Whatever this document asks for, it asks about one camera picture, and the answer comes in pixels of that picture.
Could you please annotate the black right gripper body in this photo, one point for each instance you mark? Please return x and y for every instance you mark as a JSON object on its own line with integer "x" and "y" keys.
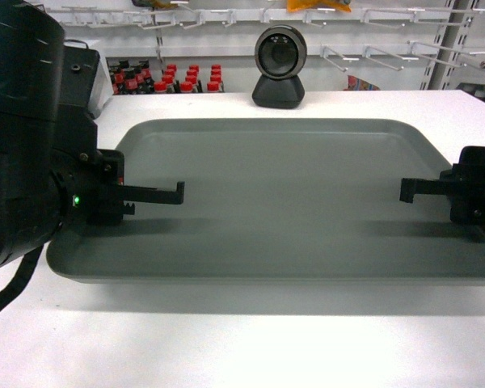
{"x": 467, "y": 201}

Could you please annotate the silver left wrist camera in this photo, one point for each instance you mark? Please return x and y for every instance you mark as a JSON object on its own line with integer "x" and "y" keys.
{"x": 97, "y": 89}

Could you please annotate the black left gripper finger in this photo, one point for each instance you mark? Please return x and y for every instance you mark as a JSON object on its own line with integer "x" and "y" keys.
{"x": 154, "y": 195}
{"x": 128, "y": 209}

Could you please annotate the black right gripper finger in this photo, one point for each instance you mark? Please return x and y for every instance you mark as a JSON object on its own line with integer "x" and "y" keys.
{"x": 411, "y": 187}

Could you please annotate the grey rectangular serving tray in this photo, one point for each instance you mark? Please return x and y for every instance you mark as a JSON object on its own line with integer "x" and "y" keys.
{"x": 277, "y": 199}

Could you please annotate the black barcode scanner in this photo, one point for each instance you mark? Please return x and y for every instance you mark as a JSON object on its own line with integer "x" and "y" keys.
{"x": 280, "y": 54}

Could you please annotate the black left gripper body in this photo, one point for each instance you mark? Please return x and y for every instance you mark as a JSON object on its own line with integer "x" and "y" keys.
{"x": 102, "y": 208}

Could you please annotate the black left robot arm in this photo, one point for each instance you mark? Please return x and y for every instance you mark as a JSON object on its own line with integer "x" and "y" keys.
{"x": 52, "y": 172}

